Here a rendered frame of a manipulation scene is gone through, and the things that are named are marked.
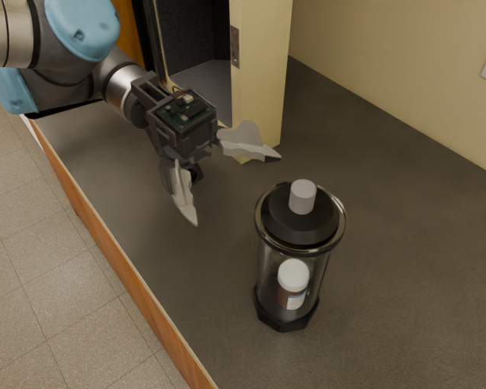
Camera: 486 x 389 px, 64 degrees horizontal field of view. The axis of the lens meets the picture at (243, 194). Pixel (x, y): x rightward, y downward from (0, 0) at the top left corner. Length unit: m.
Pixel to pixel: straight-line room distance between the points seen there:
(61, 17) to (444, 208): 0.71
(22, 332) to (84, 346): 0.27
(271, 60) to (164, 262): 0.41
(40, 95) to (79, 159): 0.37
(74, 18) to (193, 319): 0.44
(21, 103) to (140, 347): 1.25
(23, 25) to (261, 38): 0.39
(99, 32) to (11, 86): 0.16
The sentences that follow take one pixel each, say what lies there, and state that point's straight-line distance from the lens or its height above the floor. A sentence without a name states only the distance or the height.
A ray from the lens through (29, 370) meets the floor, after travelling 1.78.
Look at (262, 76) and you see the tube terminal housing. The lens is 0.75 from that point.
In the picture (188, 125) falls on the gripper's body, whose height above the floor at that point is 1.22.
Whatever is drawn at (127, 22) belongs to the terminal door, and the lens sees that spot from 0.93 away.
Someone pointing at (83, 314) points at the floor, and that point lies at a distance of 1.80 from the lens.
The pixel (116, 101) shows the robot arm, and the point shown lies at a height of 1.20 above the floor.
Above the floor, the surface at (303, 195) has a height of 1.21.
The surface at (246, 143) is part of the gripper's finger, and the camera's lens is 0.54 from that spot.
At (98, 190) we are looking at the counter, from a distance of 0.84.
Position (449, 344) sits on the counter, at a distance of 0.69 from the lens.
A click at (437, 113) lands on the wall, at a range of 1.01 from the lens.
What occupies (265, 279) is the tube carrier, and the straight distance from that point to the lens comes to 0.53.
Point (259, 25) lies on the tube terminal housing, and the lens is 0.69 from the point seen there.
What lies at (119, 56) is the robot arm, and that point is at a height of 1.23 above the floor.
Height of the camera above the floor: 1.52
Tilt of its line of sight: 48 degrees down
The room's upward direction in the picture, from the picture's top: straight up
